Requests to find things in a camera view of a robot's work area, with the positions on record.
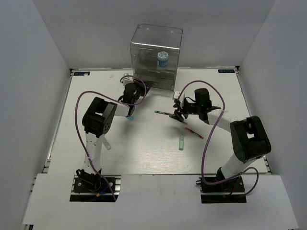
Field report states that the green pen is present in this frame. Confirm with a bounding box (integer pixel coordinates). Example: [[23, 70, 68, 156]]
[[155, 111, 172, 116]]

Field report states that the red pen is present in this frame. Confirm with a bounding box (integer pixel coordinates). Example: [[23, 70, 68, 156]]
[[185, 127, 204, 139]]

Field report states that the blue white round tape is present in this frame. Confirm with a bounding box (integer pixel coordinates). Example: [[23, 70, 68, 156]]
[[157, 51, 169, 68]]

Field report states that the clear plastic drawer organizer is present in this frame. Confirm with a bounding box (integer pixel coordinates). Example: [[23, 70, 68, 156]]
[[130, 23, 183, 91]]

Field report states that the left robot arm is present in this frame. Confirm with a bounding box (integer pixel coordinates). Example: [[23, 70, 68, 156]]
[[77, 78, 153, 191]]

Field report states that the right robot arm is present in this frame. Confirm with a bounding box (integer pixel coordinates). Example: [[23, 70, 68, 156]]
[[170, 88, 272, 191]]

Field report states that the green highlighter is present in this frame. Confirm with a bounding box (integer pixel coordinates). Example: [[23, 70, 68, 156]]
[[178, 131, 185, 150]]

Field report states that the orange highlighter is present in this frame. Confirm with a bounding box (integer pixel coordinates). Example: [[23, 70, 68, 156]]
[[103, 138, 112, 150]]

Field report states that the left blue corner label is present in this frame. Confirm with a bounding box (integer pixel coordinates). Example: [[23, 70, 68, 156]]
[[73, 71, 90, 76]]

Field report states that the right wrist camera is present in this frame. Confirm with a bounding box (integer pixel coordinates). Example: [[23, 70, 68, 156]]
[[172, 91, 185, 107]]

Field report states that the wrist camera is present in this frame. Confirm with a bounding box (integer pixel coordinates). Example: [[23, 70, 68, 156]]
[[172, 91, 185, 107], [120, 73, 134, 86]]

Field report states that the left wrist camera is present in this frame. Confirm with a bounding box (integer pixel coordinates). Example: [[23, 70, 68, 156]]
[[120, 73, 134, 86]]

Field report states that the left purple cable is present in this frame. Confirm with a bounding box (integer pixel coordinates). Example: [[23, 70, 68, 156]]
[[75, 75, 148, 201]]

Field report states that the purple cable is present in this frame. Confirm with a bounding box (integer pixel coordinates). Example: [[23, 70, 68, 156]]
[[177, 80, 259, 198], [75, 75, 148, 201]]

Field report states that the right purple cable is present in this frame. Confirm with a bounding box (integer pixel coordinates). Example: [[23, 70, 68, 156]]
[[177, 80, 259, 198]]

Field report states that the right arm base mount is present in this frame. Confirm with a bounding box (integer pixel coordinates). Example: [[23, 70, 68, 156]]
[[195, 177, 247, 204]]

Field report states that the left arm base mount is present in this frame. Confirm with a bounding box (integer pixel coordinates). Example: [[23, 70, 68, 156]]
[[70, 175, 121, 203]]

